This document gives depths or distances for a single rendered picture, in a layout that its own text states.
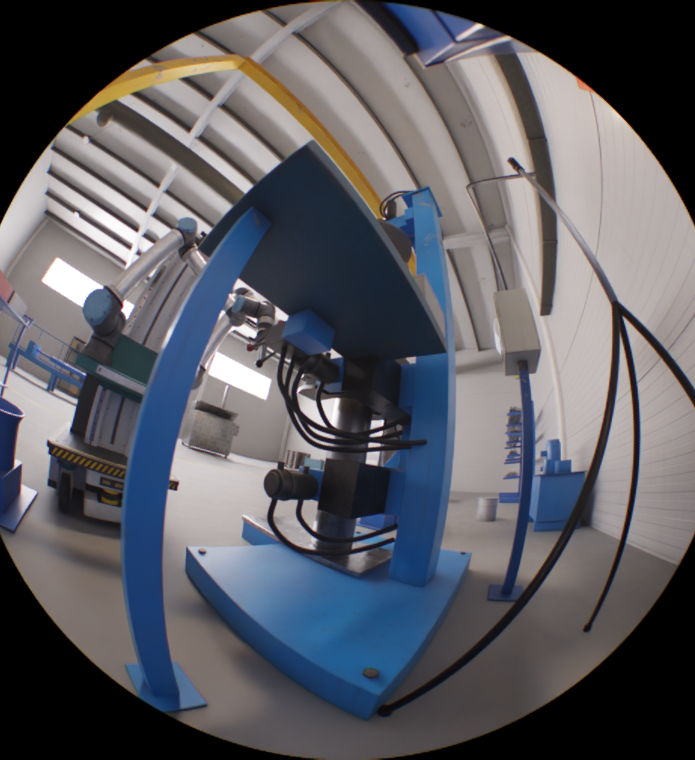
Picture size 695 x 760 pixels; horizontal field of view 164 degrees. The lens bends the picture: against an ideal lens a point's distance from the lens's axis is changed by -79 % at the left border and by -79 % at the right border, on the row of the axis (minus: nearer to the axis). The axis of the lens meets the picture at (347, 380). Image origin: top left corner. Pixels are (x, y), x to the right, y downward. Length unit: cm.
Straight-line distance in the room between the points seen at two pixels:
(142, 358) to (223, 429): 779
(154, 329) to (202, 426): 741
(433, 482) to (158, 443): 89
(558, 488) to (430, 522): 213
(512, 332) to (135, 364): 198
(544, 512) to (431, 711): 248
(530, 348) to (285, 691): 151
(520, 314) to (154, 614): 163
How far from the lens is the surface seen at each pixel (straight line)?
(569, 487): 299
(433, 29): 19
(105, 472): 122
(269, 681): 73
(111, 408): 154
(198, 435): 885
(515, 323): 137
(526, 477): 125
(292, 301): 75
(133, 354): 149
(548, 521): 301
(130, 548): 40
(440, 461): 98
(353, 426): 121
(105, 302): 117
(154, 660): 56
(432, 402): 104
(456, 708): 76
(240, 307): 120
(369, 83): 657
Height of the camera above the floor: 58
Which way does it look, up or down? 20 degrees up
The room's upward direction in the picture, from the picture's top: 10 degrees clockwise
